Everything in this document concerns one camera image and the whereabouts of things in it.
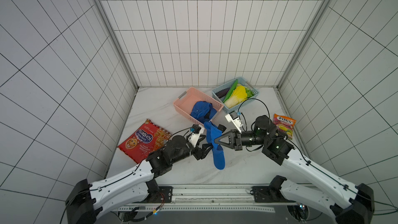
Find green cucumber toy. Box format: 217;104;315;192
223;79;238;103

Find blue baseball cap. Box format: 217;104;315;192
190;101;217;123
204;121;226;170

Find yellow napa cabbage toy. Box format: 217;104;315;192
224;86;248;108

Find red cookie snack bag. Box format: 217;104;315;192
118;119;172;164

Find pink plastic basket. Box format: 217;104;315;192
173;87;224;125

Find dark purple eggplant toy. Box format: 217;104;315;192
216;88;230;99

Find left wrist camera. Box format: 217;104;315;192
188;124;206;148

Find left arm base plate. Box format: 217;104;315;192
144;186;174;203

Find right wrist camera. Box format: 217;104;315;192
225;111;243;133

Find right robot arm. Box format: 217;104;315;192
215;115;375;224

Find aluminium mounting rail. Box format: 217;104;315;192
113;185;300;222

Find light blue plastic basket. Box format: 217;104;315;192
212;77;259;114

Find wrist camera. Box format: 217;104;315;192
225;111;243;133
188;124;206;148

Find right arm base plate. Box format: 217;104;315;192
250;186;279;203

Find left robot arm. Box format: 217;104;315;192
61;121;226;224

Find green lettuce toy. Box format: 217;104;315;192
245;87;255;99

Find orange candy bag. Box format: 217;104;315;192
273;114;296;140

